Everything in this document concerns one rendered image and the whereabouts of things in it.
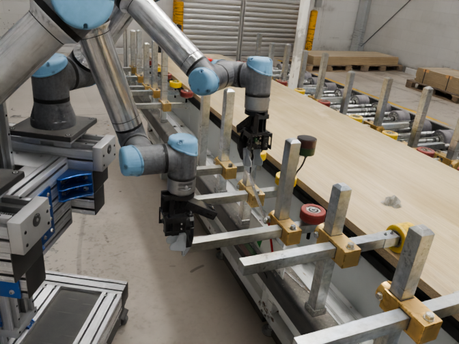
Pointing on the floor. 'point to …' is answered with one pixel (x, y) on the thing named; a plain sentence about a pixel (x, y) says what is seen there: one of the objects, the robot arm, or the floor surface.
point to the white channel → (298, 43)
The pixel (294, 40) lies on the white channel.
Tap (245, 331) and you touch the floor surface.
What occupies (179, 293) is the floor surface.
